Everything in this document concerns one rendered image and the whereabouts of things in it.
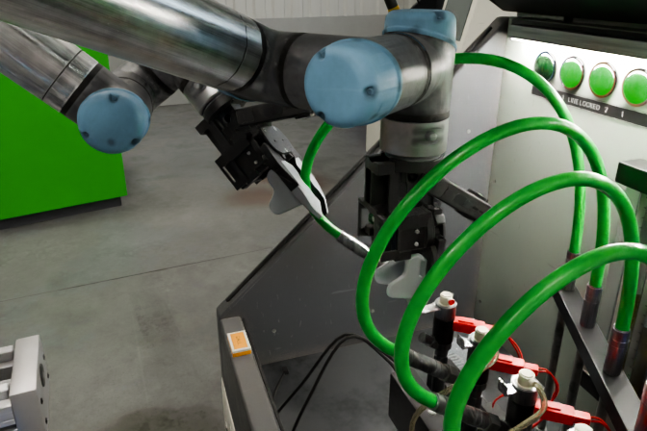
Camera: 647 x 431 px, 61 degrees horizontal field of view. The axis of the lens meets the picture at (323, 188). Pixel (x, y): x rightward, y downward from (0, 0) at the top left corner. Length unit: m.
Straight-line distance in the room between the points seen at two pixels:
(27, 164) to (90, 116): 3.23
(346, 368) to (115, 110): 0.65
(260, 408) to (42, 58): 0.53
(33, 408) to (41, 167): 3.09
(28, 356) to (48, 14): 0.63
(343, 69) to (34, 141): 3.47
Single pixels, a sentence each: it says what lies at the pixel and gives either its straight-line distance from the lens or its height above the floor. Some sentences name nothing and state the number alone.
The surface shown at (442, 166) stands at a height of 1.34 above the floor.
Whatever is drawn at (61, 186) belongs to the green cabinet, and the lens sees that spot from 3.96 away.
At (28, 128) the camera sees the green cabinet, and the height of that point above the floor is 0.64.
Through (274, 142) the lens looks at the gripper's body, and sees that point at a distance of 0.74.
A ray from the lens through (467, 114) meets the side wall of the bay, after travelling 1.04.
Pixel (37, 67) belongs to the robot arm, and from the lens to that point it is 0.69.
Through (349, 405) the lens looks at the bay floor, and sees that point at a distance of 1.01.
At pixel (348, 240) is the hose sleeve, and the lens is 0.77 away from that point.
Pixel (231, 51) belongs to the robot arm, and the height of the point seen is 1.46.
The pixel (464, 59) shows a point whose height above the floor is 1.42.
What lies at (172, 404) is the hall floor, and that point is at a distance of 2.31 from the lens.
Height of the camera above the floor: 1.52
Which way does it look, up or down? 21 degrees down
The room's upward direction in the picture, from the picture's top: straight up
